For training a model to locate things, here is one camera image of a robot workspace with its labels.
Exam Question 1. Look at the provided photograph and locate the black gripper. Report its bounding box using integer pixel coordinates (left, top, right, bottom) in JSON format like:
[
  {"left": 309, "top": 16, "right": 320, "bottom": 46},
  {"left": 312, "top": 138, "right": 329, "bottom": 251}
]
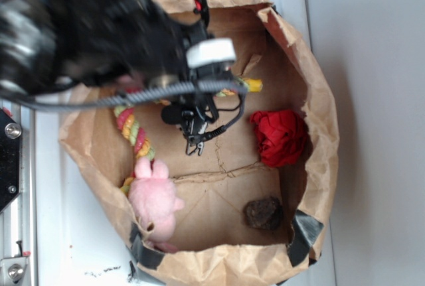
[{"left": 139, "top": 0, "right": 236, "bottom": 127}]

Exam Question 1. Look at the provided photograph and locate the multicolored twisted rope toy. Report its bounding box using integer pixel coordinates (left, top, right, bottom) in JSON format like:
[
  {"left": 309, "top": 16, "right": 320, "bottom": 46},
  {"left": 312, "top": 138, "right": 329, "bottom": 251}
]
[{"left": 113, "top": 76, "right": 264, "bottom": 194}]

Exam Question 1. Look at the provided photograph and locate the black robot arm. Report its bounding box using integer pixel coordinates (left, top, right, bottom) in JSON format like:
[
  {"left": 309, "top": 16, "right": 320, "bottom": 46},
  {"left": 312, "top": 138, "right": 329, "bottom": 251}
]
[{"left": 1, "top": 0, "right": 240, "bottom": 119}]

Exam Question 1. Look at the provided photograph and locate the red crumpled cloth ball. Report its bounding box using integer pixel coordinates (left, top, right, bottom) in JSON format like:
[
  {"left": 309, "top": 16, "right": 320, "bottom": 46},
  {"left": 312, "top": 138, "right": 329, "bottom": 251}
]
[{"left": 250, "top": 109, "right": 307, "bottom": 168}]

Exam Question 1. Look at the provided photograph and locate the brown paper bag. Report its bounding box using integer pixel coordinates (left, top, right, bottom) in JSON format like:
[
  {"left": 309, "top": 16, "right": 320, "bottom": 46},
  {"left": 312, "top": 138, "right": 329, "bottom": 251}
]
[{"left": 59, "top": 0, "right": 339, "bottom": 285}]

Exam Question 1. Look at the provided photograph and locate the pink plush bunny toy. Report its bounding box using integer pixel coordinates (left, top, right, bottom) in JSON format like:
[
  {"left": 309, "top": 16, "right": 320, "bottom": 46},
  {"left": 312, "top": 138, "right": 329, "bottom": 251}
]
[{"left": 128, "top": 157, "right": 185, "bottom": 253}]

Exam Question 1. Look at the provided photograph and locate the dark brown fuzzy ball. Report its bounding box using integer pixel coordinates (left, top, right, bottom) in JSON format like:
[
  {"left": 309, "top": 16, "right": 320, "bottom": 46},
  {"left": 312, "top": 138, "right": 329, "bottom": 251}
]
[{"left": 243, "top": 196, "right": 284, "bottom": 231}]

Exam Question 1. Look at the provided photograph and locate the black coiled cable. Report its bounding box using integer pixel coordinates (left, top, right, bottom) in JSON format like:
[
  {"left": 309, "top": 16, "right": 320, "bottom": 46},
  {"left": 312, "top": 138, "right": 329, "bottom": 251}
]
[{"left": 13, "top": 79, "right": 249, "bottom": 141}]

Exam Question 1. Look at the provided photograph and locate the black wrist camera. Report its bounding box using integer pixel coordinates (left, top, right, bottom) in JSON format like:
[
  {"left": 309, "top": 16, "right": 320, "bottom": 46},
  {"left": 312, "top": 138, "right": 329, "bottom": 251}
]
[{"left": 161, "top": 104, "right": 219, "bottom": 156}]

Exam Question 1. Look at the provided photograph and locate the black metal bracket plate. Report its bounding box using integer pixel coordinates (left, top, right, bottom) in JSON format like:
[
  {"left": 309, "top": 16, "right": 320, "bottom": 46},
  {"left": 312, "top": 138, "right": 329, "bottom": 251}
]
[{"left": 1, "top": 107, "right": 22, "bottom": 213}]

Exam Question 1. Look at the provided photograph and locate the aluminum frame rail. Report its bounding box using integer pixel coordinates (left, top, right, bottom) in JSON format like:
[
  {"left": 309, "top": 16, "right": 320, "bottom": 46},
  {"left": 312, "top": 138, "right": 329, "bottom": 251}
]
[{"left": 1, "top": 100, "right": 38, "bottom": 285}]

